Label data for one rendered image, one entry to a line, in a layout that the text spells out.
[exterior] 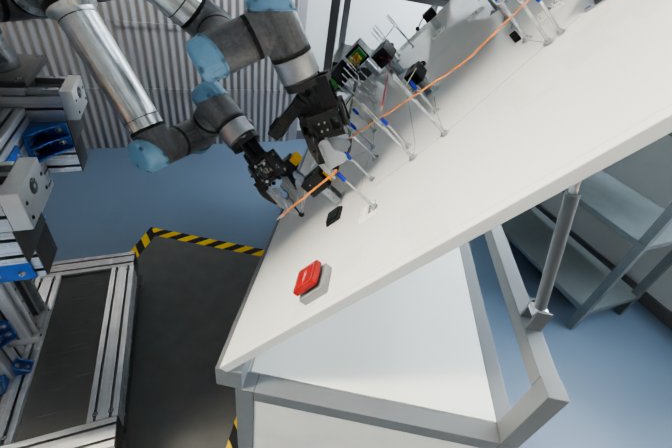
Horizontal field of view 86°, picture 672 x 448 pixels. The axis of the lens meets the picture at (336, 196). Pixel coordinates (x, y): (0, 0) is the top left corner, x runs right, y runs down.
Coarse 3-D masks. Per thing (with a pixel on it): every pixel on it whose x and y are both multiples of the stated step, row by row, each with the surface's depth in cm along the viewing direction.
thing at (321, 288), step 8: (320, 272) 62; (328, 272) 62; (320, 280) 60; (328, 280) 61; (312, 288) 60; (320, 288) 59; (304, 296) 61; (312, 296) 60; (320, 296) 60; (304, 304) 61
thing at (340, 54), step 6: (342, 48) 181; (348, 48) 183; (336, 54) 171; (342, 54) 172; (336, 60) 163; (348, 60) 165; (372, 60) 171; (360, 66) 161; (378, 66) 165; (360, 72) 162; (366, 72) 161; (360, 78) 163
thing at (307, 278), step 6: (312, 264) 62; (318, 264) 62; (300, 270) 64; (306, 270) 62; (312, 270) 60; (318, 270) 61; (300, 276) 63; (306, 276) 61; (312, 276) 59; (318, 276) 62; (300, 282) 61; (306, 282) 59; (312, 282) 58; (294, 288) 61; (300, 288) 60; (306, 288) 60; (300, 294) 61
